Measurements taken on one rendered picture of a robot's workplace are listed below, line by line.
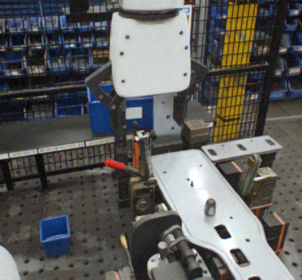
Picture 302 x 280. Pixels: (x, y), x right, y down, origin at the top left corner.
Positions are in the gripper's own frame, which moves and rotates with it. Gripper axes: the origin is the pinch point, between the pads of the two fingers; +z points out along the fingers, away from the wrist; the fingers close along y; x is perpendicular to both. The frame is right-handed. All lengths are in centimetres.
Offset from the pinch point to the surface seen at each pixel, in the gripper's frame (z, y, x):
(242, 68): 30, 72, 91
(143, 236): 30.4, 0.8, 6.8
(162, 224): 28.2, 4.9, 6.8
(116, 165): 31.6, 0.9, 34.7
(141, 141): 24.6, 8.1, 33.9
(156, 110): 30, 22, 62
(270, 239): 51, 40, 14
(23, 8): 20, -23, 222
